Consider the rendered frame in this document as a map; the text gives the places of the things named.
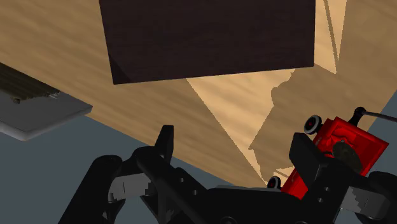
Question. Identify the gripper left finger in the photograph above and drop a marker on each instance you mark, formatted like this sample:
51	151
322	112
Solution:
149	173

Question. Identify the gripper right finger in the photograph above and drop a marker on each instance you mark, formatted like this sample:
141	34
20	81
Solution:
310	158

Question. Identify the red toy wagon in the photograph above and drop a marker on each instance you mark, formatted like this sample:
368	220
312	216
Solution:
367	141

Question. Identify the grey flat slab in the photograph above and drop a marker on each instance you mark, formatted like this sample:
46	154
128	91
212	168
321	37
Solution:
40	114

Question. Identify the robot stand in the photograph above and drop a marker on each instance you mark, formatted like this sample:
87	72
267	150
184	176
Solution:
211	37

